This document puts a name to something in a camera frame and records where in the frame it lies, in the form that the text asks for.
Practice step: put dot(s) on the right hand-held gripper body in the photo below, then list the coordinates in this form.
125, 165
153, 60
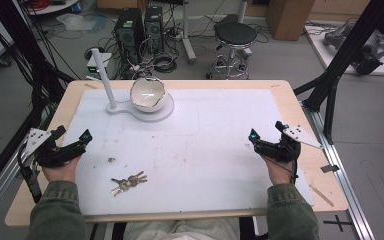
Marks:
281, 150

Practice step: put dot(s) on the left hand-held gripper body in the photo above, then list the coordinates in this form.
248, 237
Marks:
58, 156

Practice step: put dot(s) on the person's left hand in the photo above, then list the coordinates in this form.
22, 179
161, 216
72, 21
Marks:
61, 172

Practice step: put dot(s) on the person's right hand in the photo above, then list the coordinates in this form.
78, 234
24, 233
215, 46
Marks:
278, 173

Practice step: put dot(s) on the small grey crumb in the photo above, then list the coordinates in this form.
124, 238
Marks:
111, 159

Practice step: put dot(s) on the black tape strip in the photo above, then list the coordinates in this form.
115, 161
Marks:
330, 168

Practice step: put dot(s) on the thin wooden stick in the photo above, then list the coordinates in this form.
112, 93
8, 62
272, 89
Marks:
321, 195

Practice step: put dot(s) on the bunch of metal keys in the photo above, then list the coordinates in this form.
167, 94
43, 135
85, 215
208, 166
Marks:
128, 182

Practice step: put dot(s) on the white table mat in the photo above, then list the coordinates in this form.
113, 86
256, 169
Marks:
193, 156

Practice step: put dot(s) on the white box with green light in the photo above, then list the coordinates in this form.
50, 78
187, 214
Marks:
95, 65

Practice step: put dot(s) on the white eggshell-shaped bowl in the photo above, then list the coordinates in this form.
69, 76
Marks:
147, 95

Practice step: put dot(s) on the white floor board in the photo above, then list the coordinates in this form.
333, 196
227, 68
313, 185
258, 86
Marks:
333, 56

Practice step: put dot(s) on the black tape cross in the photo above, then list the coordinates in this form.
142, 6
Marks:
337, 222

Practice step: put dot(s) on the black round stool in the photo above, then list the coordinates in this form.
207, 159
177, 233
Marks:
235, 36

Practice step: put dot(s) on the brown cardboard box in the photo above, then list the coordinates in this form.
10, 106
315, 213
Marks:
288, 18

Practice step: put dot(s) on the clear plastic bag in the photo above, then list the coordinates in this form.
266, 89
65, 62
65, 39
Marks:
76, 22

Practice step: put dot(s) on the large black computer tower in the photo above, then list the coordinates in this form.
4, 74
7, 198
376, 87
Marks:
129, 33

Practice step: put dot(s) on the grey machine on board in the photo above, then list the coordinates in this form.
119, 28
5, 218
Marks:
370, 53

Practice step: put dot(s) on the person's lap in light trousers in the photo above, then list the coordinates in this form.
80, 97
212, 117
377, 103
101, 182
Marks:
183, 230

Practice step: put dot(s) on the white metal stand leg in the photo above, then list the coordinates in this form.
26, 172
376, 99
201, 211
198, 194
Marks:
187, 36

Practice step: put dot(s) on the round white table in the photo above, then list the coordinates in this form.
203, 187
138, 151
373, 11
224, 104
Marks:
51, 7

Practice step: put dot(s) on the small black computer tower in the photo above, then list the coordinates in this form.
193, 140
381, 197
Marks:
154, 28

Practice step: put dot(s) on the white stand with post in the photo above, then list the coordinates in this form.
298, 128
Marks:
140, 111

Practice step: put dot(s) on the black metal frame strut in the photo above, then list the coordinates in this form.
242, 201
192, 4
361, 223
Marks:
341, 60

